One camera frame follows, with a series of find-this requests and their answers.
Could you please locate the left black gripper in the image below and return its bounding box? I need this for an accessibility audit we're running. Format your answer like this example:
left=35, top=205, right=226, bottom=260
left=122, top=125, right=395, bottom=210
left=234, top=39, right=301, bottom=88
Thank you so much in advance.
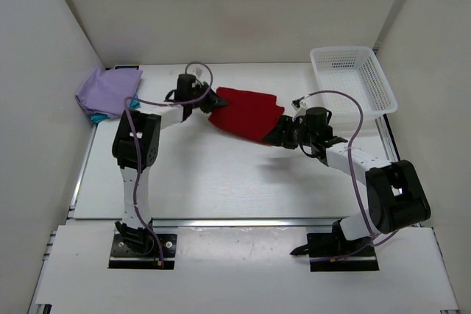
left=188, top=81, right=227, bottom=113

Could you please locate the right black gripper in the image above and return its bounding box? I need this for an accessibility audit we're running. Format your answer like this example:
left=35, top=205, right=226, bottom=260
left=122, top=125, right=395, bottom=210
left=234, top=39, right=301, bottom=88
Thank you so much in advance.
left=263, top=115, right=316, bottom=151

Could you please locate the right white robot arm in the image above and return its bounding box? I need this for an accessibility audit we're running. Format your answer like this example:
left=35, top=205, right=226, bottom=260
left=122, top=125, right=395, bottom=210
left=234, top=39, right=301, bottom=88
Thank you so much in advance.
left=263, top=107, right=431, bottom=255

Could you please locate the red item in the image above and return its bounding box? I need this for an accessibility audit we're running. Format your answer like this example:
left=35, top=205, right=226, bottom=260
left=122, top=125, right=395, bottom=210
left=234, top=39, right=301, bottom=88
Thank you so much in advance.
left=208, top=87, right=285, bottom=143

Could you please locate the blue table label sticker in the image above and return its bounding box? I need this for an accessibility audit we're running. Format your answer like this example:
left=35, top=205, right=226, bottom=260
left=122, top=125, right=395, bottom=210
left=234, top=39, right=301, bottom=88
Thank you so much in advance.
left=113, top=65, right=140, bottom=70

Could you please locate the teal t shirt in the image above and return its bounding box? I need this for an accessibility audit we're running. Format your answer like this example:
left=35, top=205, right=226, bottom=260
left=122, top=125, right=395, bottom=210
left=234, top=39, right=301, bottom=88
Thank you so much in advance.
left=89, top=94, right=141, bottom=124

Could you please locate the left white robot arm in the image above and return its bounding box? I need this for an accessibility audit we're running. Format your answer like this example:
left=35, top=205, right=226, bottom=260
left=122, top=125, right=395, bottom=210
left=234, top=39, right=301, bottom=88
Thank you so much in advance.
left=112, top=74, right=229, bottom=255

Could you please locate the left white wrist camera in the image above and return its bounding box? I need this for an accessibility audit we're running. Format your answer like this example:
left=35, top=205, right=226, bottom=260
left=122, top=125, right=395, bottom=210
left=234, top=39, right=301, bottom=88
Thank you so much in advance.
left=192, top=66, right=211, bottom=86

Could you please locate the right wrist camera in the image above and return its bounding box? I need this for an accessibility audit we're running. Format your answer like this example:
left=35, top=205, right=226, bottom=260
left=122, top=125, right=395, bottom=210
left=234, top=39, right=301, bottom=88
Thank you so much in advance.
left=291, top=98, right=308, bottom=118

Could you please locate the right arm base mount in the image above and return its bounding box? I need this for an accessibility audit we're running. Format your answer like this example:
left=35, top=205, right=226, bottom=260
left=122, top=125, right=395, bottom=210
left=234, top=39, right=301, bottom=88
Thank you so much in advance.
left=290, top=233, right=380, bottom=272

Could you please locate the white plastic basket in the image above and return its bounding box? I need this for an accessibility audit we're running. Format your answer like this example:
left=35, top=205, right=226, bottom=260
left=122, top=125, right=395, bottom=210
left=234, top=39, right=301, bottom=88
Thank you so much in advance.
left=310, top=46, right=397, bottom=121

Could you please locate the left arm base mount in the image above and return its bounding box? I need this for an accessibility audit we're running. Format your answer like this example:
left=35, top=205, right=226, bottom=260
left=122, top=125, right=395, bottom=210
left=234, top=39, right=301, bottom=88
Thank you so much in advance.
left=108, top=221, right=177, bottom=270

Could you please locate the purple t shirt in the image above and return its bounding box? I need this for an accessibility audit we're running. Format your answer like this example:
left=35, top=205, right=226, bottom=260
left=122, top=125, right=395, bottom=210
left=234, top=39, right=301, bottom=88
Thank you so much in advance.
left=75, top=66, right=143, bottom=118

